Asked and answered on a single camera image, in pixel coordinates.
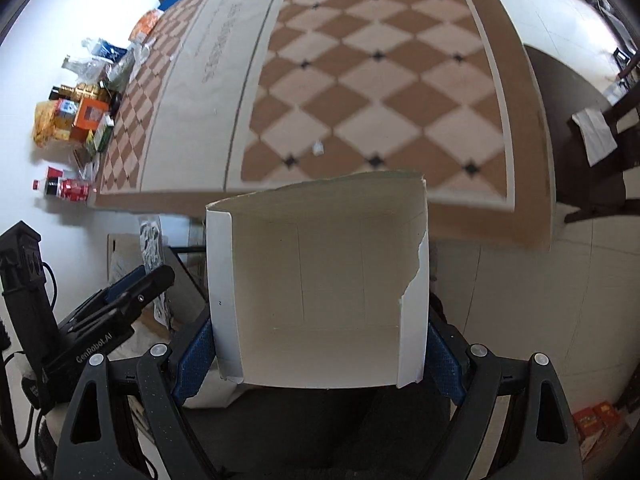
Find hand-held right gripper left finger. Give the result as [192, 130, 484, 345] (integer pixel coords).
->
[54, 305, 221, 480]

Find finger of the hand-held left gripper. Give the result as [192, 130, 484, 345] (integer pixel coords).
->
[107, 265, 177, 317]
[59, 266, 151, 328]

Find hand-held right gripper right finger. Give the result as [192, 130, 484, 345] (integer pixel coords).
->
[425, 319, 586, 480]

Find torn white cardboard box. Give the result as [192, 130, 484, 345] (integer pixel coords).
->
[205, 171, 431, 391]

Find black and white printed wrapper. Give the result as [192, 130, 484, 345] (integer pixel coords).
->
[137, 215, 168, 321]

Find red soda bottle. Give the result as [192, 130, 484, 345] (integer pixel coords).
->
[32, 165, 91, 202]

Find green box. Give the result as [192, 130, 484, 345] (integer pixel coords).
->
[85, 115, 117, 156]

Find red printed box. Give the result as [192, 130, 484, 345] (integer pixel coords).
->
[571, 406, 603, 461]
[592, 400, 623, 431]

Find orange box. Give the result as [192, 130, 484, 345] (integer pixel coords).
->
[70, 99, 110, 143]

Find yellow snack bag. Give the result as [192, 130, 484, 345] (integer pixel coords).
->
[31, 101, 71, 148]

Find clear plastic bag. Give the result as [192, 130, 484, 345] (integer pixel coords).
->
[60, 55, 133, 86]

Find blue packet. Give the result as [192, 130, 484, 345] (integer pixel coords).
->
[92, 40, 128, 63]

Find orange packet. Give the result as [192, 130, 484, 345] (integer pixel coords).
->
[129, 10, 163, 43]

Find white tissue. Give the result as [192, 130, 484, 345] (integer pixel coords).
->
[571, 107, 618, 167]

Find dark wooden chair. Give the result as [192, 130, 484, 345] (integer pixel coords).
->
[522, 44, 640, 226]

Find checkered tablecloth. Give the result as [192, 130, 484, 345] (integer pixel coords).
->
[89, 0, 556, 251]

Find black metal rack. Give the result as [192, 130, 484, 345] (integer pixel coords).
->
[612, 45, 640, 81]

